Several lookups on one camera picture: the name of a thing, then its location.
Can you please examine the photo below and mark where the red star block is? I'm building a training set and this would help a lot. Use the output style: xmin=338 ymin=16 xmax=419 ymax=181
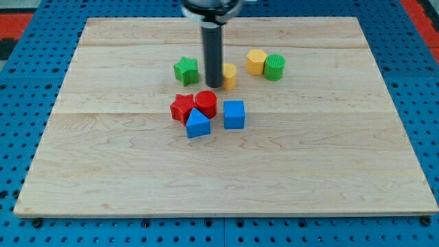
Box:
xmin=170 ymin=94 xmax=196 ymax=126

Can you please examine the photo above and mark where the yellow heart block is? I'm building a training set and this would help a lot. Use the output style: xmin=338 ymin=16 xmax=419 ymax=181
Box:
xmin=222 ymin=63 xmax=237 ymax=90

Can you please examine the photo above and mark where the green star block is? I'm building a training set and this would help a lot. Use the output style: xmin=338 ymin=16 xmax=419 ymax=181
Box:
xmin=174 ymin=56 xmax=198 ymax=86

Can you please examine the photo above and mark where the blue cube block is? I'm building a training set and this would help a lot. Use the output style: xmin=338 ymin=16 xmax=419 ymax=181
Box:
xmin=223 ymin=100 xmax=246 ymax=129

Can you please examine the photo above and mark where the blue triangle block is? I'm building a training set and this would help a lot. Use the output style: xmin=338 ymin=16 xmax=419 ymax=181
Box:
xmin=186 ymin=108 xmax=211 ymax=139

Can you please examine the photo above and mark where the red cylinder block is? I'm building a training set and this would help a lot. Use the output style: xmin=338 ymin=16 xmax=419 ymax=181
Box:
xmin=195 ymin=91 xmax=217 ymax=119

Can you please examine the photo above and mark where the yellow hexagon block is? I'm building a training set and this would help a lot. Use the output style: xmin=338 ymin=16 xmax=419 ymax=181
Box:
xmin=246 ymin=49 xmax=268 ymax=75

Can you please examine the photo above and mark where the green cylinder block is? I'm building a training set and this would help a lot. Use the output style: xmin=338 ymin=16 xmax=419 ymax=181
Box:
xmin=263 ymin=54 xmax=286 ymax=81

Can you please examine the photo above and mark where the light wooden board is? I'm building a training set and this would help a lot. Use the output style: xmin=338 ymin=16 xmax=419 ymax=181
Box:
xmin=14 ymin=17 xmax=438 ymax=218

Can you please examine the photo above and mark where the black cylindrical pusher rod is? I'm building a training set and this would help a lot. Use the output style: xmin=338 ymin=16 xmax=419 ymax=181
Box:
xmin=202 ymin=26 xmax=223 ymax=88

